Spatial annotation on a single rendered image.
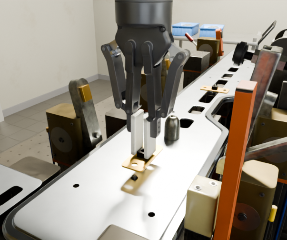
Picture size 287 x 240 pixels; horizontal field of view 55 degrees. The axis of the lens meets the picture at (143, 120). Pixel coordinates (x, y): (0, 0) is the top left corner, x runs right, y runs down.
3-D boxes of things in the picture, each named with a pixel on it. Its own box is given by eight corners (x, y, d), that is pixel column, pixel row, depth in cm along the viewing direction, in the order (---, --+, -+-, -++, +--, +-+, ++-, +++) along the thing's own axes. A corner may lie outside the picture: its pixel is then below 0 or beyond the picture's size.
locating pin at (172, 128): (167, 138, 60) (168, 110, 57) (181, 142, 58) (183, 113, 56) (161, 145, 57) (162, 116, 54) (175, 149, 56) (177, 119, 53)
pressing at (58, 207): (226, 50, 147) (227, 47, 146) (272, 54, 137) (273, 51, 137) (-11, 231, 36) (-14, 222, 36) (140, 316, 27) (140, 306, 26)
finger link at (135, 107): (133, 103, 42) (116, 100, 43) (133, 133, 44) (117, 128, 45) (137, 100, 43) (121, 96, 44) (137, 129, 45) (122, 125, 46)
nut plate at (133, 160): (144, 143, 50) (144, 136, 49) (164, 147, 48) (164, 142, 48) (120, 166, 43) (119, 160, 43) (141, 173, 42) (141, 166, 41)
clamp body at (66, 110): (71, 215, 79) (54, 99, 64) (105, 230, 74) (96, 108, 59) (54, 230, 73) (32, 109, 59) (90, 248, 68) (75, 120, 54)
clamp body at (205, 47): (191, 101, 159) (196, 35, 144) (215, 105, 153) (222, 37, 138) (185, 106, 152) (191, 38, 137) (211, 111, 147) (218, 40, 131)
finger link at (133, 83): (133, 42, 37) (124, 40, 37) (128, 117, 42) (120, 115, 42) (147, 38, 40) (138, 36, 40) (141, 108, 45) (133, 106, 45)
